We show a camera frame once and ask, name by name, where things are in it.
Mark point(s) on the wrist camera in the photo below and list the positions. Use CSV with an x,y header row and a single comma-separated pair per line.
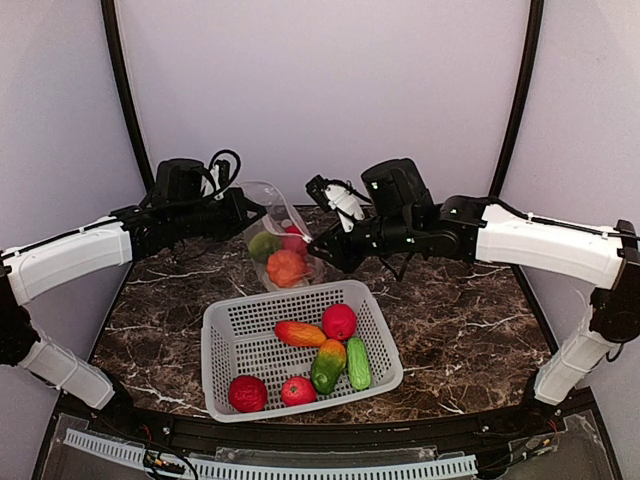
x,y
339,196
220,173

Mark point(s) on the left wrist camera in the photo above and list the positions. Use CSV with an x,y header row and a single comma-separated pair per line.
x,y
220,173

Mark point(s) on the right black frame post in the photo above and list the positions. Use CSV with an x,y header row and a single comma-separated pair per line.
x,y
520,96

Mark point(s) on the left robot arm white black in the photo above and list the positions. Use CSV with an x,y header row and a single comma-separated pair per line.
x,y
190,199

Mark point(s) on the left black frame post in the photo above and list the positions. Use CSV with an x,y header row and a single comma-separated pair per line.
x,y
115,48

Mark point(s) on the clear zip top bag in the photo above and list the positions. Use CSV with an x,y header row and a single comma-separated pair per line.
x,y
280,214

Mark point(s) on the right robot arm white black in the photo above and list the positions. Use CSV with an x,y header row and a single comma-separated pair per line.
x,y
397,215

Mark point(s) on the yellow lemon toy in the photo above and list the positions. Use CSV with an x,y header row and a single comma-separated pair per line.
x,y
263,245

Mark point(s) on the orange yellow mango toy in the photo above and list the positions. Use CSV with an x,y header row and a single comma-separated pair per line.
x,y
299,334

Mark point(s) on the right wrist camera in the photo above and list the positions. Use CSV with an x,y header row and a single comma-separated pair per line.
x,y
339,196

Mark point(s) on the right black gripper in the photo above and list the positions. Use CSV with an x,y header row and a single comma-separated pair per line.
x,y
345,244

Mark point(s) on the red tomato fruit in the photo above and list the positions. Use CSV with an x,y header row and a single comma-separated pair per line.
x,y
298,390

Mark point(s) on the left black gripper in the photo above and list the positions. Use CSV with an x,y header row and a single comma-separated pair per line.
x,y
238,210

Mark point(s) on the red wrinkled fruit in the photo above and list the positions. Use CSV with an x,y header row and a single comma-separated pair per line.
x,y
339,322
293,241
248,394

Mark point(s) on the black frame post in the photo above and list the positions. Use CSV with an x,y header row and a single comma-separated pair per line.
x,y
115,48
520,96

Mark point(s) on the orange pumpkin toy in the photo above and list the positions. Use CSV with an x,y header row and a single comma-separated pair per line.
x,y
286,268

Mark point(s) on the green orange mango toy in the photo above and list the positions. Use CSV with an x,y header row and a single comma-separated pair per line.
x,y
328,366

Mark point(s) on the red wrinkled fruit front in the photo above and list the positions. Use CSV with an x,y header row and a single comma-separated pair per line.
x,y
248,394

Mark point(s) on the white perforated plastic basket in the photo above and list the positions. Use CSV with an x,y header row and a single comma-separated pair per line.
x,y
238,338

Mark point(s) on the black front rail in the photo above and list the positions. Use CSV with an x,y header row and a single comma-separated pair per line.
x,y
572,441

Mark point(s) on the green bitter gourd toy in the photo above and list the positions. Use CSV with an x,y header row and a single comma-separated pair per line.
x,y
359,370

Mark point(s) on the white slotted cable duct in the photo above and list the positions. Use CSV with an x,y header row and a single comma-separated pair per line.
x,y
246,465

